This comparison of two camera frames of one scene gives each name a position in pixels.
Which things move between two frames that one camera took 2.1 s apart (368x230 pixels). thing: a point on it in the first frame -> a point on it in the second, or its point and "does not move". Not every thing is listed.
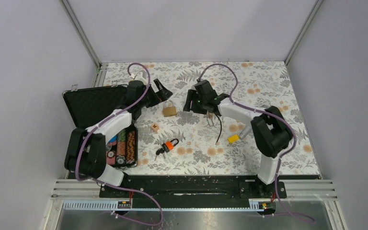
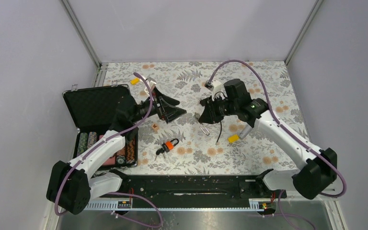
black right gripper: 192,96 -> 210,115
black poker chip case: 82,107 does not move
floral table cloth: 173,142 does not move
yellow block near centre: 234,138 does not move
